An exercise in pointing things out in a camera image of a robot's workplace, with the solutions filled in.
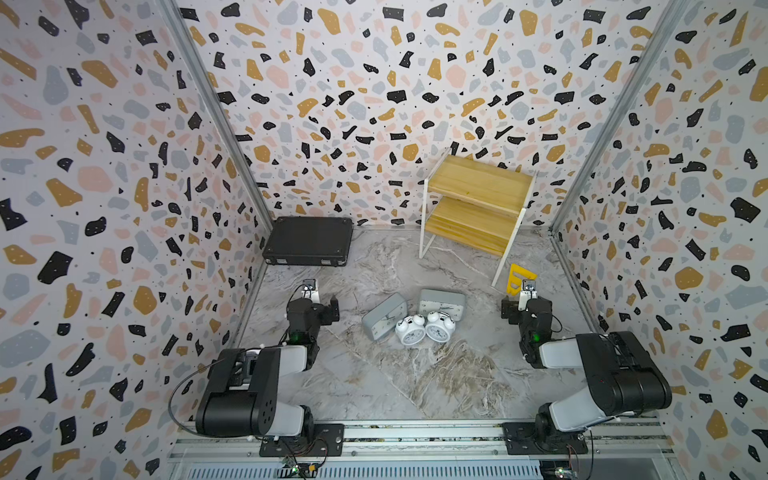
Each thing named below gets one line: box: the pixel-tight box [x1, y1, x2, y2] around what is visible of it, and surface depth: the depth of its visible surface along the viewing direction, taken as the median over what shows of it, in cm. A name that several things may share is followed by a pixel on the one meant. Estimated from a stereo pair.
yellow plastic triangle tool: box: [506, 263, 538, 296], surface depth 109 cm
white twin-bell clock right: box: [425, 311, 456, 343], surface depth 88 cm
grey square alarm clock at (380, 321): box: [362, 292, 408, 341], surface depth 91 cm
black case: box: [262, 216, 353, 266], surface depth 116 cm
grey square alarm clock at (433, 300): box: [419, 288, 466, 322], surface depth 94 cm
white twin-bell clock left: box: [395, 314, 426, 346], surface depth 87 cm
